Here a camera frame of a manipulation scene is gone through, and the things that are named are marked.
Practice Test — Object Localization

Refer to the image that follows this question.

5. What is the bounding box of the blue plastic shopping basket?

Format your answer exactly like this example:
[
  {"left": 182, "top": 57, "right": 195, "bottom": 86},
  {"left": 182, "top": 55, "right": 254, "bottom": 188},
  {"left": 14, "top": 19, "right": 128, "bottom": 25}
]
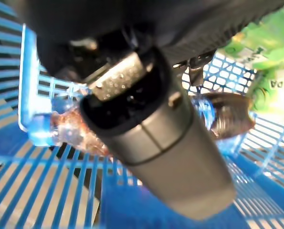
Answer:
[{"left": 0, "top": 0, "right": 284, "bottom": 229}]

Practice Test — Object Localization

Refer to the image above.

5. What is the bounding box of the Pepsi cola bottle blue cap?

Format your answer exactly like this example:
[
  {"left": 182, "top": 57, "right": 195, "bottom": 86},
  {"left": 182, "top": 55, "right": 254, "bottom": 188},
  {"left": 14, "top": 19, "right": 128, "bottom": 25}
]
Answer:
[{"left": 28, "top": 92, "right": 256, "bottom": 158}]

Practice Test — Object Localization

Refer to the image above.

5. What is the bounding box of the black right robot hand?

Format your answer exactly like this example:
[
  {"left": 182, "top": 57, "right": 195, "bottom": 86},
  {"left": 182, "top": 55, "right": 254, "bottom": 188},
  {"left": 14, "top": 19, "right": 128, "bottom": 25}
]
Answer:
[{"left": 12, "top": 0, "right": 284, "bottom": 220}]

